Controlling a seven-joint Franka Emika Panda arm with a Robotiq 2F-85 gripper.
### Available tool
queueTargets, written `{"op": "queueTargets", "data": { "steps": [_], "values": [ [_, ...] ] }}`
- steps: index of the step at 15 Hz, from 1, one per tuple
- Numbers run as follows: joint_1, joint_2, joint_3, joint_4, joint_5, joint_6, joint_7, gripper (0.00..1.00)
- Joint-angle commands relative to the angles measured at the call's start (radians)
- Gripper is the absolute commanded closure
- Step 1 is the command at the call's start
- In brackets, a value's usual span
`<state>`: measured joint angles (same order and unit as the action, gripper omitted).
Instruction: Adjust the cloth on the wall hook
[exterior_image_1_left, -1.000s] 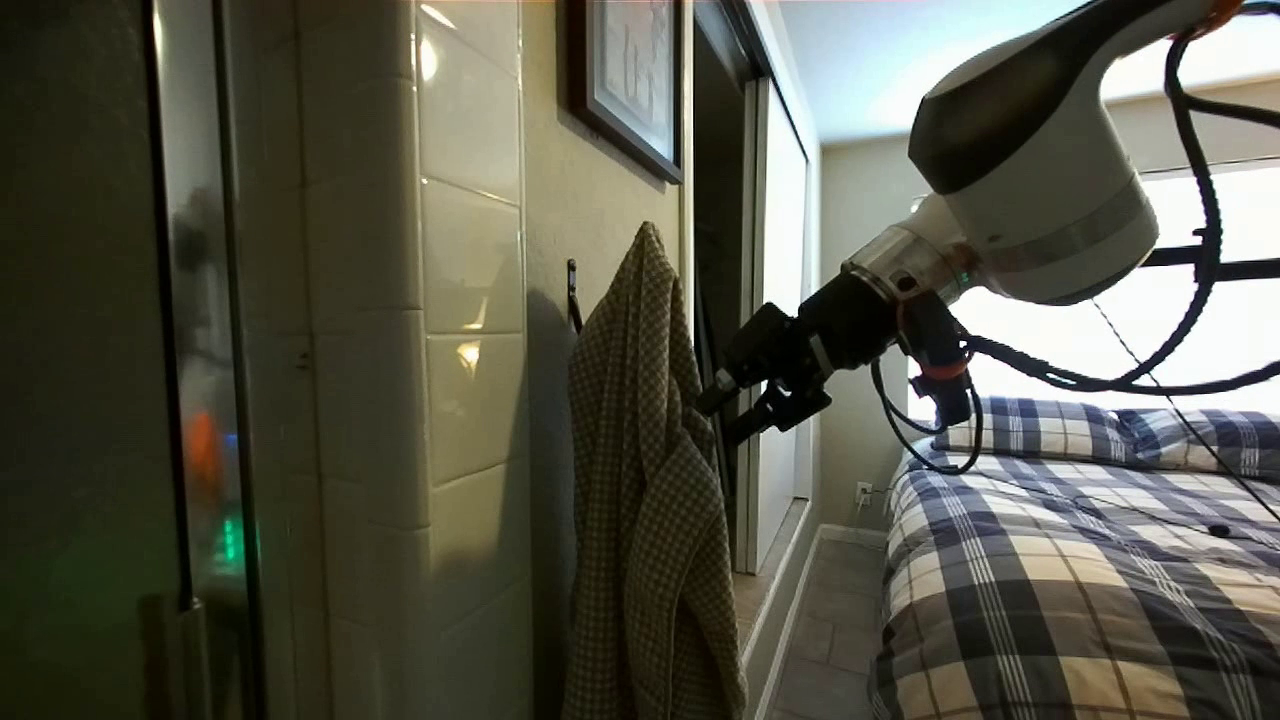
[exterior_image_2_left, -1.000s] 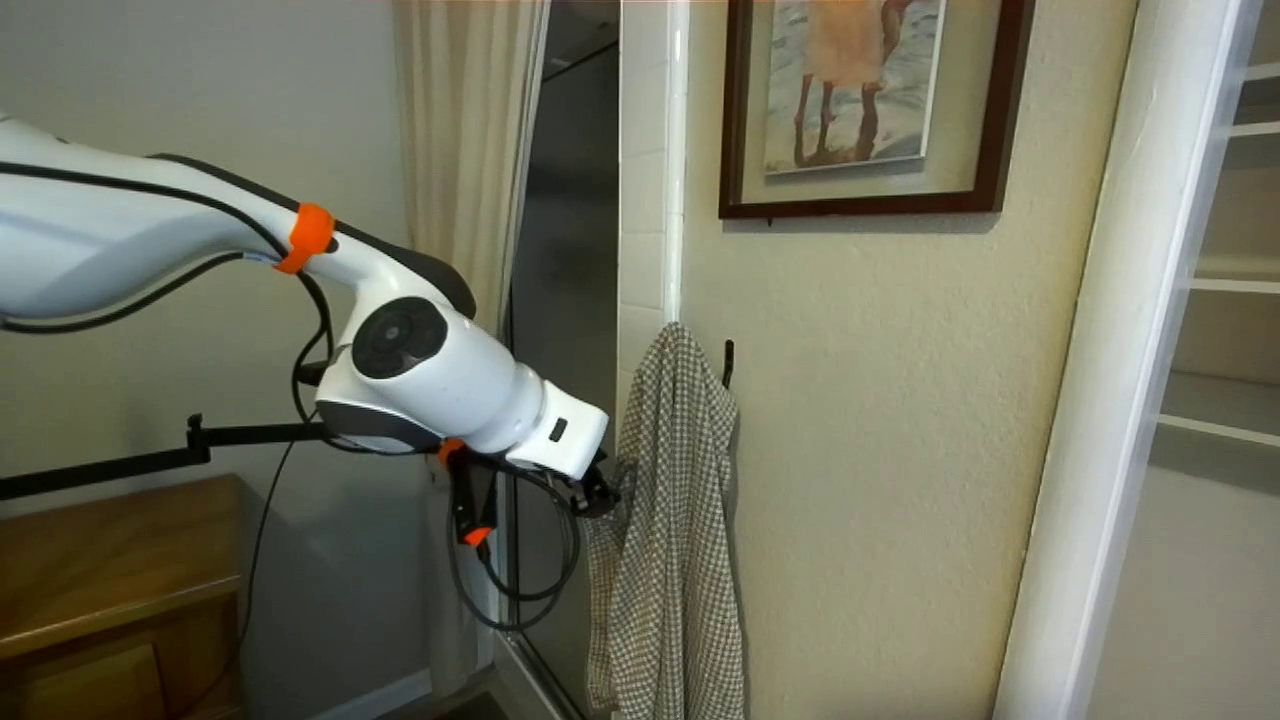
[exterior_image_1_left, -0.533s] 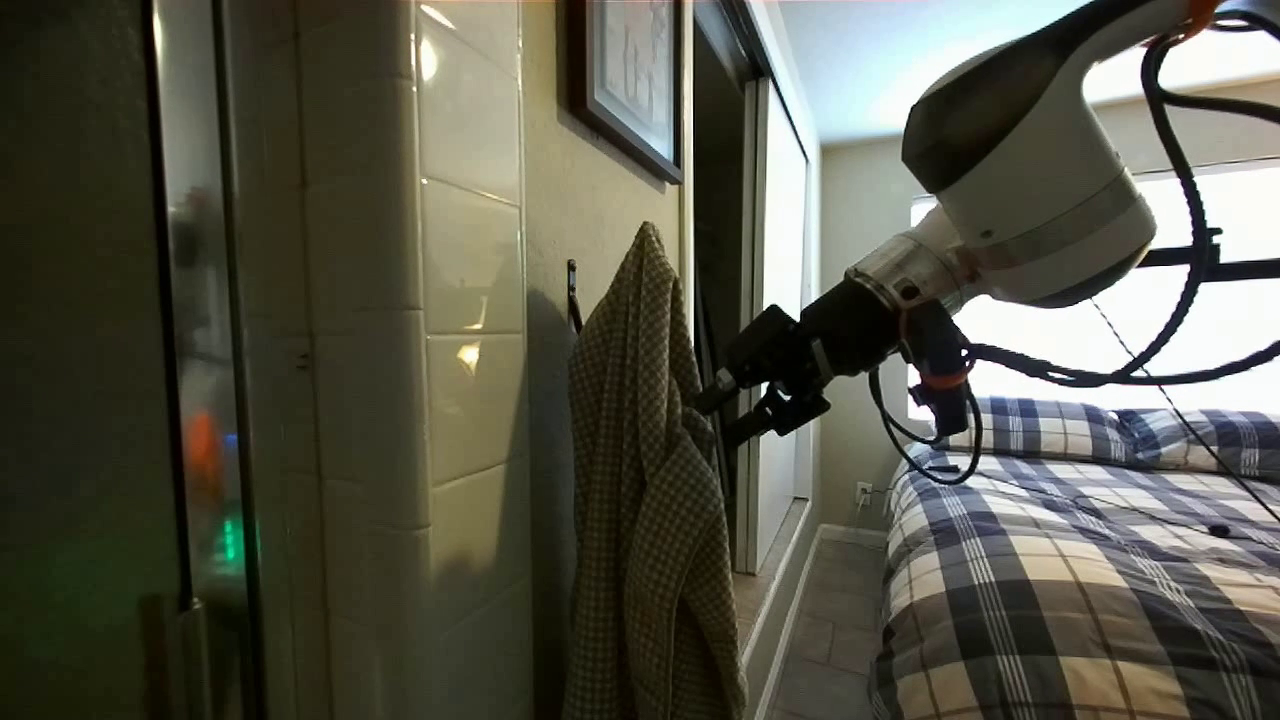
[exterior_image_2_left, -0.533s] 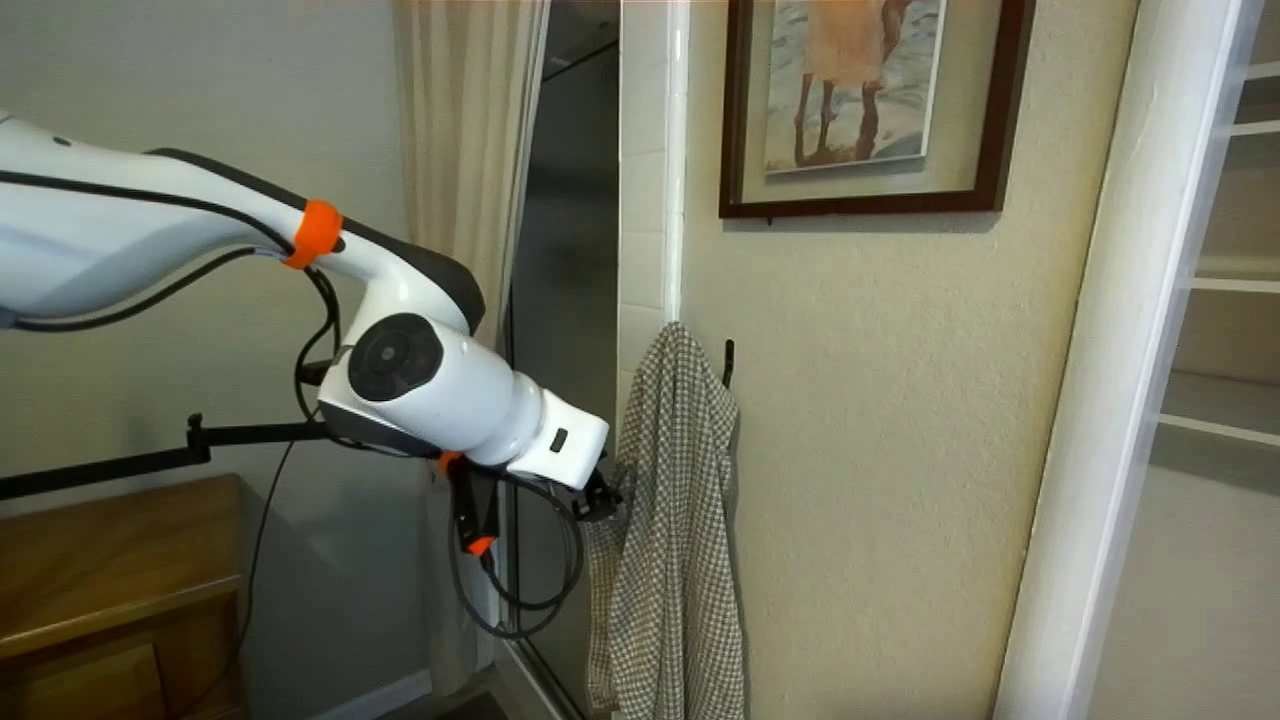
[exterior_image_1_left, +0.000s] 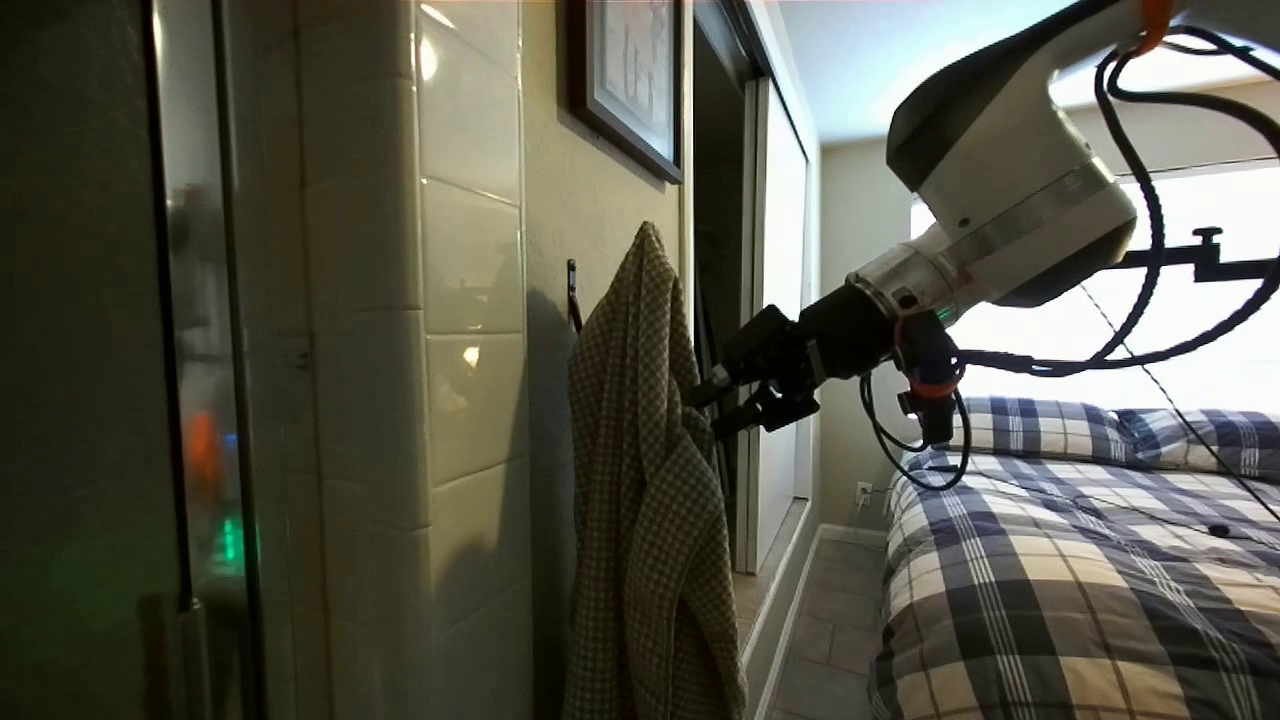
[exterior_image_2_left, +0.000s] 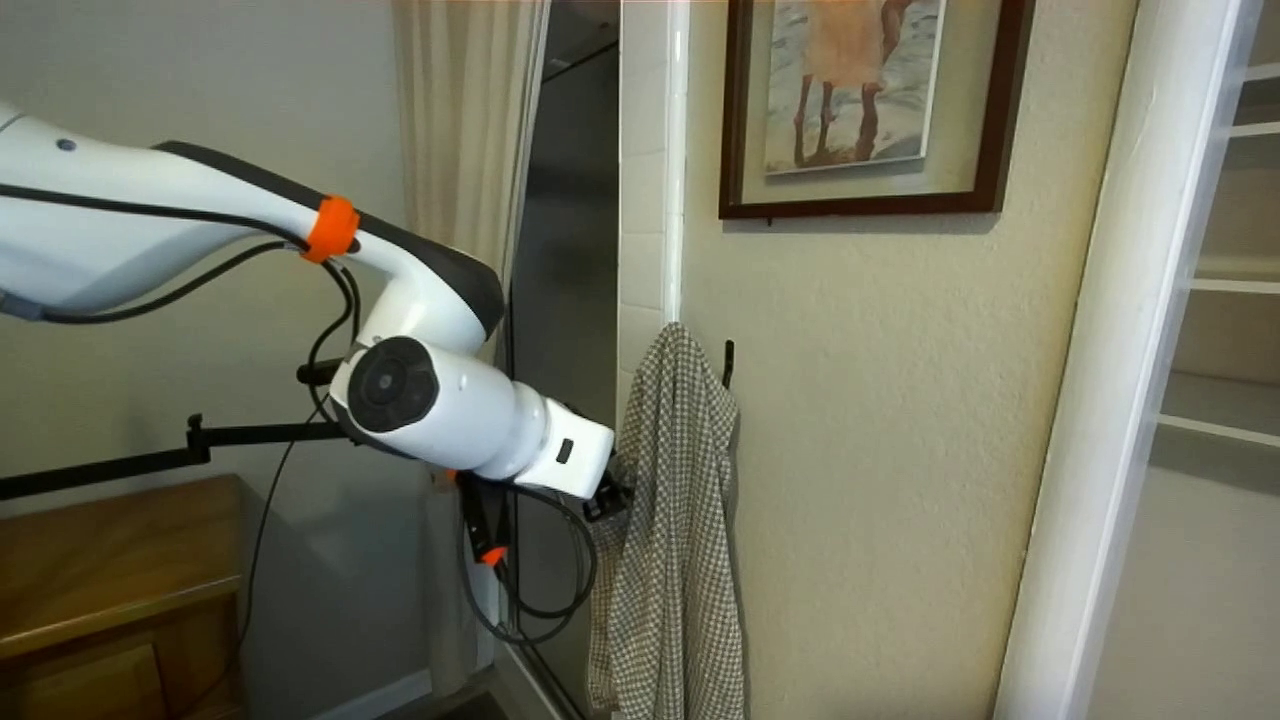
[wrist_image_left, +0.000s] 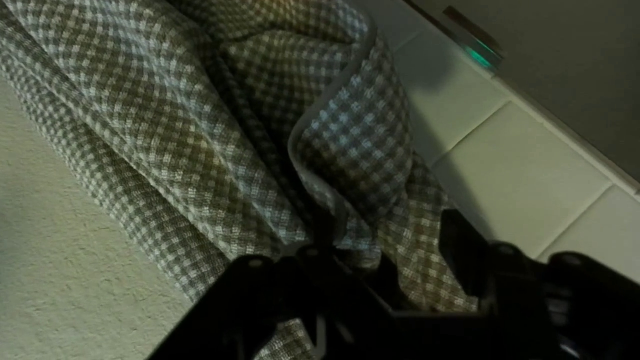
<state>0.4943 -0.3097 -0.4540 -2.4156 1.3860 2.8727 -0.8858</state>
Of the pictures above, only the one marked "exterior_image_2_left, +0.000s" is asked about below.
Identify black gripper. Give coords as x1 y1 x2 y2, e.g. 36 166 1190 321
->
581 452 638 529

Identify beige checkered cloth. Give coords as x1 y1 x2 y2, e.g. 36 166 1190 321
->
585 316 751 720

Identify glass shower door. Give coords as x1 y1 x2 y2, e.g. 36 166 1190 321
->
498 0 623 720

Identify beige curtain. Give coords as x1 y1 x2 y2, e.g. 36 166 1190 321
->
393 0 557 698

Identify dark framed picture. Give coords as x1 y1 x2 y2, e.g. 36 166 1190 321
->
716 0 1039 225

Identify wooden dresser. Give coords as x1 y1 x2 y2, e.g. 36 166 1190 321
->
0 472 253 720

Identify white closet shelves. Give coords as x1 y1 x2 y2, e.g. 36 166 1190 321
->
1148 53 1280 461

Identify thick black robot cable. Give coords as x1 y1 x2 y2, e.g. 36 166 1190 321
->
0 180 603 650

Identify thin black camera cable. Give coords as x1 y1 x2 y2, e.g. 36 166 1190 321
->
228 407 330 720

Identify large orange cable clip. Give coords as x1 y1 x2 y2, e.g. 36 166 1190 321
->
300 191 362 264

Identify black articulated camera mount arm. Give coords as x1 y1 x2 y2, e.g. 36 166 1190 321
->
0 413 360 503

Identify white door frame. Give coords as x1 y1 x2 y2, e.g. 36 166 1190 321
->
987 0 1269 720

